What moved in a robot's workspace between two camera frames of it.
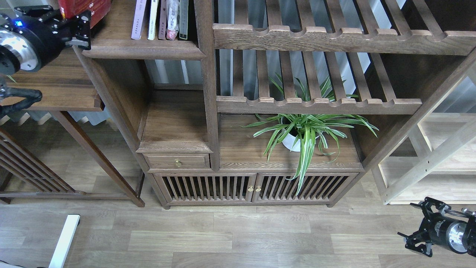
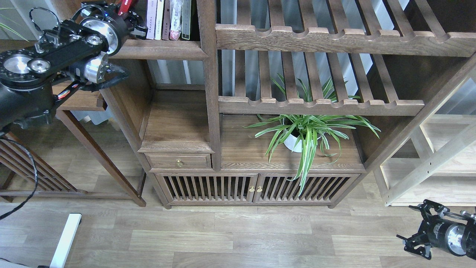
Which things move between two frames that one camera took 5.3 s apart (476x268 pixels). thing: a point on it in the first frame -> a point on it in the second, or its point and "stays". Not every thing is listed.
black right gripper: [436, 228] stays
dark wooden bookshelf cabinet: [257, 104] stays
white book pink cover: [138, 19] -> [151, 11]
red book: [99, 9] -> [125, 7]
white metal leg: [71, 226] stays
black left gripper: [39, 38] -> [106, 18]
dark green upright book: [183, 8] stays
